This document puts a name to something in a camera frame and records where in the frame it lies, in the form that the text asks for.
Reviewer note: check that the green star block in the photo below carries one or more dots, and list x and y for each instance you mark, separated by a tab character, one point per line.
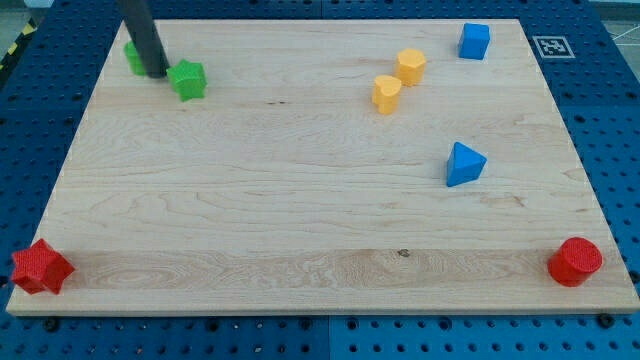
187	79

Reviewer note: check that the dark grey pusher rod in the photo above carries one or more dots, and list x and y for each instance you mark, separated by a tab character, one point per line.
145	37

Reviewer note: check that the blue triangle block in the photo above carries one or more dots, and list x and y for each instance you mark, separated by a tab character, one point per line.
463	165

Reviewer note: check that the white fiducial marker tag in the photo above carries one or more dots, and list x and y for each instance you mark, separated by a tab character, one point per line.
553	47

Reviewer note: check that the blue cube block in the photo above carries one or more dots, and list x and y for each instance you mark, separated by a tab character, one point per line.
474	41

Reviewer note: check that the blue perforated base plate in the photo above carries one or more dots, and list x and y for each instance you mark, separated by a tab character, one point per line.
56	67

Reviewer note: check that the light wooden board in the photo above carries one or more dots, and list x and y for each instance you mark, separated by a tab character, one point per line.
285	192

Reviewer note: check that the red cylinder block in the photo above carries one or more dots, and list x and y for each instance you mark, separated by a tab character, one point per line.
574	262

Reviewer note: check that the yellow hexagon block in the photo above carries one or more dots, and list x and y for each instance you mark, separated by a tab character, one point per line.
410	66

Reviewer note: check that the green round block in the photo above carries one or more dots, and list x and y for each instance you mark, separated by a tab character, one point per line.
135	63

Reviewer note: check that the red star block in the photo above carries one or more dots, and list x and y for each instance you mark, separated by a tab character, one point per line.
40	268

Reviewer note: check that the yellow heart block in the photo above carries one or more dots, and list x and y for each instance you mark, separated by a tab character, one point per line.
386	93

